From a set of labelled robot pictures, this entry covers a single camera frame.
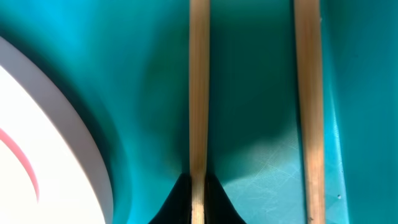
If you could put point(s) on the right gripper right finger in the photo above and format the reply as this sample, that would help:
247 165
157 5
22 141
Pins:
218 207

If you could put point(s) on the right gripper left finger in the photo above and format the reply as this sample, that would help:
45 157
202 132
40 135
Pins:
177 208

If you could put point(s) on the pink plate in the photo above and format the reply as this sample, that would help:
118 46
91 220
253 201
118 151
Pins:
73 181

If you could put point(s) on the small pink bowl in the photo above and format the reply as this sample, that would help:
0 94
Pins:
22 158

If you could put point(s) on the wooden chopstick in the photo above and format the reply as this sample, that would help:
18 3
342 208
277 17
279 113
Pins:
310 90
199 79

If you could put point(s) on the teal serving tray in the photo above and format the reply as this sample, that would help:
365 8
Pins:
123 65

